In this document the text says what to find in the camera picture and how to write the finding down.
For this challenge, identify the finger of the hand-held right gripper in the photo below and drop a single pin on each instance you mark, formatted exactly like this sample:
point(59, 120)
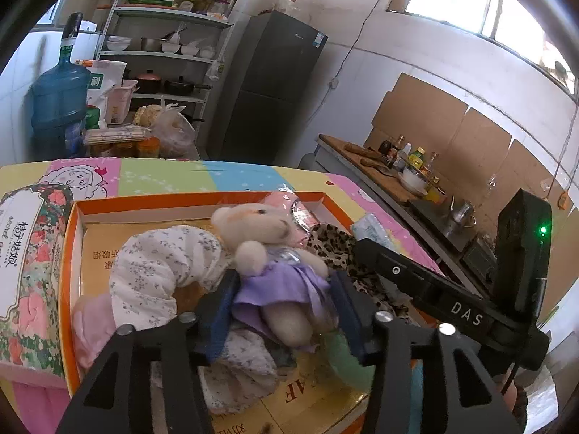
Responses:
point(389, 264)

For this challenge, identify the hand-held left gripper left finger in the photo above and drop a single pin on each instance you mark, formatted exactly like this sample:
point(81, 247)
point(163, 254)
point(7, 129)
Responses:
point(221, 321)

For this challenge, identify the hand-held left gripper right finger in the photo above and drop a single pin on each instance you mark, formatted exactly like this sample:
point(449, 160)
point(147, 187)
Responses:
point(350, 321)

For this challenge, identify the white green tissue pack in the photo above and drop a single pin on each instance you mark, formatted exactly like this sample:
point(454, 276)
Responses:
point(371, 228)

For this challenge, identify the green round puff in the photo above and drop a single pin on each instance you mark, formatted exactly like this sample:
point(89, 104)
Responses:
point(348, 366)

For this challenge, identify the leopard print scrunchie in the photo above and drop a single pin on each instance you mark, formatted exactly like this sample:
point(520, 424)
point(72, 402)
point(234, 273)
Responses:
point(334, 246)

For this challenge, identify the cream teddy bear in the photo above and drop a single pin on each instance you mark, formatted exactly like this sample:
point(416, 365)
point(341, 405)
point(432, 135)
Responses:
point(258, 230)

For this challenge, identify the pink plastic packet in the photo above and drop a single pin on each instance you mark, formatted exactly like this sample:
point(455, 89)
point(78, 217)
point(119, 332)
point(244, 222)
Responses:
point(296, 217)

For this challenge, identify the orange cardboard box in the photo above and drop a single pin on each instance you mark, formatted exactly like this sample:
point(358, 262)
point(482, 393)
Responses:
point(97, 255)

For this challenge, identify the steel kettle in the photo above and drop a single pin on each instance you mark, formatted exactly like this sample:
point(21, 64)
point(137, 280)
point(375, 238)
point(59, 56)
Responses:
point(461, 214)

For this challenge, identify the wooden cutting board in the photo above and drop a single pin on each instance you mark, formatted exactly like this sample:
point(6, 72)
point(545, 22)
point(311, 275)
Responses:
point(384, 183)

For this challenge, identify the large white bowl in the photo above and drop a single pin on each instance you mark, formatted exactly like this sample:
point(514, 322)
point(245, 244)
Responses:
point(414, 183)

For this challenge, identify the group of condiment bottles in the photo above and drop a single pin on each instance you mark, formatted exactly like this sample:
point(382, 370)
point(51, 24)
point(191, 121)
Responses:
point(407, 153)

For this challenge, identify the wooden rolling pin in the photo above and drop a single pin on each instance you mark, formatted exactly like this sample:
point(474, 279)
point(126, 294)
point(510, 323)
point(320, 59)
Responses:
point(359, 148)

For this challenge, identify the grey kitchen counter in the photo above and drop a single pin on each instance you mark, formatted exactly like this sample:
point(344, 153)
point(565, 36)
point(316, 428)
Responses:
point(328, 160)

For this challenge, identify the printed cartoon blanket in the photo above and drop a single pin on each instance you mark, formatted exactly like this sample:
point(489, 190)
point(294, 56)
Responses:
point(181, 176)

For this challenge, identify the floral tissue box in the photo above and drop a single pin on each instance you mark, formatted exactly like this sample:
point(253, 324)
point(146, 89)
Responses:
point(31, 280)

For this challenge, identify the clear plastic bag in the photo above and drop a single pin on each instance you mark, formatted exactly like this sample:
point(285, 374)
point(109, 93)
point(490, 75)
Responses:
point(174, 131)

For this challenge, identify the dark grey fridge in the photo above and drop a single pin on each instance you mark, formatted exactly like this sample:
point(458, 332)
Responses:
point(271, 90)

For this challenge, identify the noodle packet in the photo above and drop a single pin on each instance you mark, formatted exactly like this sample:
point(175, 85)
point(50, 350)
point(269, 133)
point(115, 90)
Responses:
point(117, 135)

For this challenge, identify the black pot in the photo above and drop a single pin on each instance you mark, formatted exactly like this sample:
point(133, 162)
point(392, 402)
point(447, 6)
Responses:
point(181, 87)

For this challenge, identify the pink plastic bin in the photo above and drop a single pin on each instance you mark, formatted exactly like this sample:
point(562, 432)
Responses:
point(120, 104)

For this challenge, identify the pot with red lid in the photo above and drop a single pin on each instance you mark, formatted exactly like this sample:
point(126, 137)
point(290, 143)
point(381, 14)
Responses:
point(148, 83)

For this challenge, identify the white flour sack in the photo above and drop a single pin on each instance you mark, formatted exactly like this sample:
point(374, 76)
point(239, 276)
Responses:
point(106, 81)

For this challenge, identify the blue water jug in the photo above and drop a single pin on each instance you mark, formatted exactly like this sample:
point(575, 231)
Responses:
point(59, 99)

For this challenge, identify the glass jar with red lid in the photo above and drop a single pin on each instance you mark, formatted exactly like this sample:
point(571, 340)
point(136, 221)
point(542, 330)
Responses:
point(288, 2)

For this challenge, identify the steel bowl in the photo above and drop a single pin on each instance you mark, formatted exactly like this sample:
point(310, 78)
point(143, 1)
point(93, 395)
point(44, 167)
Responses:
point(151, 45)

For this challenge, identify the stack of white bowls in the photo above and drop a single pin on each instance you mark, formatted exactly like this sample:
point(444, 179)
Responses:
point(119, 44)

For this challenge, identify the white metal shelf rack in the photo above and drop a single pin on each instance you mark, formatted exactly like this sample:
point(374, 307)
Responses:
point(172, 12)

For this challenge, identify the cardboard wall sheet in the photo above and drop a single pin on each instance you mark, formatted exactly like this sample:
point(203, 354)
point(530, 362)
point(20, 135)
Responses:
point(452, 122)

